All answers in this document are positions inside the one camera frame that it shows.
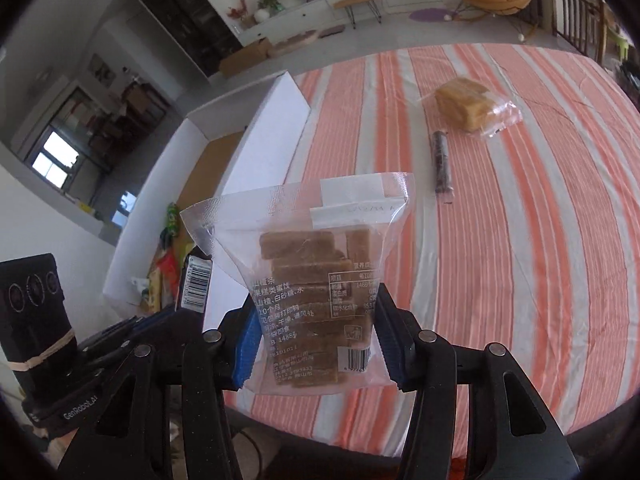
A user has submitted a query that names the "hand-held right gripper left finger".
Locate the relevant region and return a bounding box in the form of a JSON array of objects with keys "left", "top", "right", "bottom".
[{"left": 57, "top": 295, "right": 263, "bottom": 480}]

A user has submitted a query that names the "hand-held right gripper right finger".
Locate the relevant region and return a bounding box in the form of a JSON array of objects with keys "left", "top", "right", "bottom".
[{"left": 372, "top": 282, "right": 583, "bottom": 480}]

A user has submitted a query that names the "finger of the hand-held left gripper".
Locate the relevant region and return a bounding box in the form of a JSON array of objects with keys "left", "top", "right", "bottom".
[
  {"left": 75, "top": 342, "right": 137, "bottom": 370},
  {"left": 80, "top": 308, "right": 177, "bottom": 348}
]

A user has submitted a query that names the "dark chocolate bar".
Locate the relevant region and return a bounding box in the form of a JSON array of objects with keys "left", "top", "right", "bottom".
[{"left": 175, "top": 241, "right": 215, "bottom": 315}]

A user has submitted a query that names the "clear bag of brown bars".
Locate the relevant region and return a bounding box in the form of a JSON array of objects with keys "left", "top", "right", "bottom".
[{"left": 180, "top": 172, "right": 416, "bottom": 395}]

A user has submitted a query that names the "white cardboard box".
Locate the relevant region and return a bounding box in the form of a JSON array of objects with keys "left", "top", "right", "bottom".
[{"left": 102, "top": 72, "right": 312, "bottom": 326}]

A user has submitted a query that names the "yellow snack packet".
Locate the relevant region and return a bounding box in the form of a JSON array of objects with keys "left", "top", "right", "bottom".
[{"left": 136, "top": 267, "right": 168, "bottom": 313}]

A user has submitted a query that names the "small kitchen window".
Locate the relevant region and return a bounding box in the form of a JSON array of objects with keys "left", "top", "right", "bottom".
[{"left": 30, "top": 130, "right": 81, "bottom": 193}]

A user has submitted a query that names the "dark stick snack packet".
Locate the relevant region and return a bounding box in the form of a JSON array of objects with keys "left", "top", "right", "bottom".
[{"left": 431, "top": 130, "right": 455, "bottom": 206}]

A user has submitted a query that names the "cluttered wooden shelf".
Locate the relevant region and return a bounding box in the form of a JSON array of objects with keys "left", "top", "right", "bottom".
[{"left": 65, "top": 75, "right": 171, "bottom": 161}]

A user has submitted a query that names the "bread loaf in clear bag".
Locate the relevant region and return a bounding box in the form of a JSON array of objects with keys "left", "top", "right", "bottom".
[{"left": 422, "top": 77, "right": 523, "bottom": 139}]

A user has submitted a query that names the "brown cardboard box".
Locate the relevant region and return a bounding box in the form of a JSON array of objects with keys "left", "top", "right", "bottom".
[{"left": 218, "top": 37, "right": 273, "bottom": 77}]

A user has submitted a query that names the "black bookcase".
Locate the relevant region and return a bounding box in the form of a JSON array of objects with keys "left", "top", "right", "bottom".
[{"left": 125, "top": 0, "right": 246, "bottom": 78}]

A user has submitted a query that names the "red flower plant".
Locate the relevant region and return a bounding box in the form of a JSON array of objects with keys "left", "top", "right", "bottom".
[{"left": 227, "top": 5, "right": 256, "bottom": 28}]

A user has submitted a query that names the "purple round rug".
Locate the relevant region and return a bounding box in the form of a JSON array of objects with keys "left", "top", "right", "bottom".
[{"left": 410, "top": 7, "right": 458, "bottom": 23}]

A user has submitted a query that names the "plant in white vase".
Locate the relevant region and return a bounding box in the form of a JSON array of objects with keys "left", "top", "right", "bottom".
[{"left": 256, "top": 0, "right": 286, "bottom": 23}]

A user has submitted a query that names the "dark wooden chair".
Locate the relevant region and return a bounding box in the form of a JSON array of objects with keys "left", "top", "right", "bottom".
[{"left": 545, "top": 0, "right": 608, "bottom": 61}]

